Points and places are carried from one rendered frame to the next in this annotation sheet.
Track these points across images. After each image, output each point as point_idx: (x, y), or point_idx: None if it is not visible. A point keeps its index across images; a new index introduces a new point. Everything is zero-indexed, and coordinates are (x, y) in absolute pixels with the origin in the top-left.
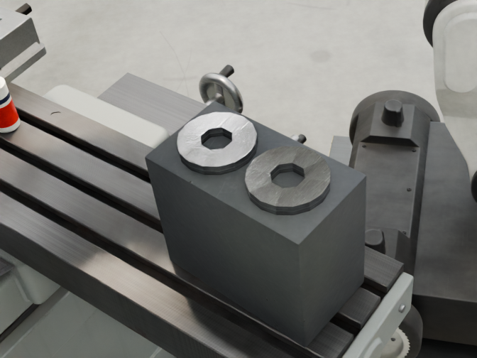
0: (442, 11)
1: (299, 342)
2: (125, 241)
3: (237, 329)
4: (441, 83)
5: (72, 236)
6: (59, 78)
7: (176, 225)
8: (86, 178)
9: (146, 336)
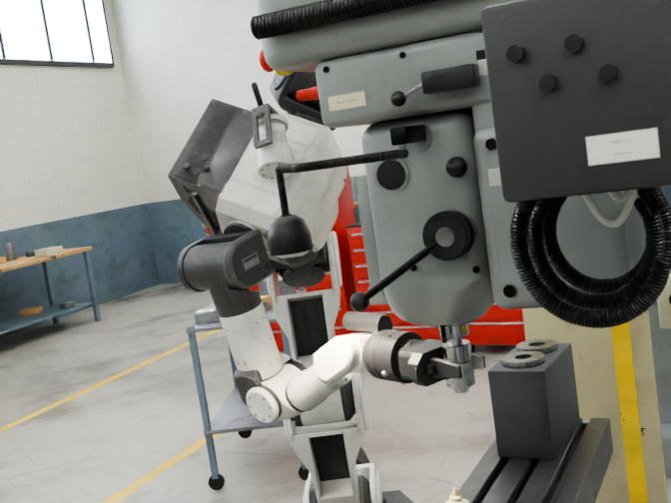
0: (352, 381)
1: (579, 421)
2: (549, 474)
3: (584, 436)
4: (363, 428)
5: (560, 489)
6: None
7: (553, 411)
8: (504, 501)
9: (596, 493)
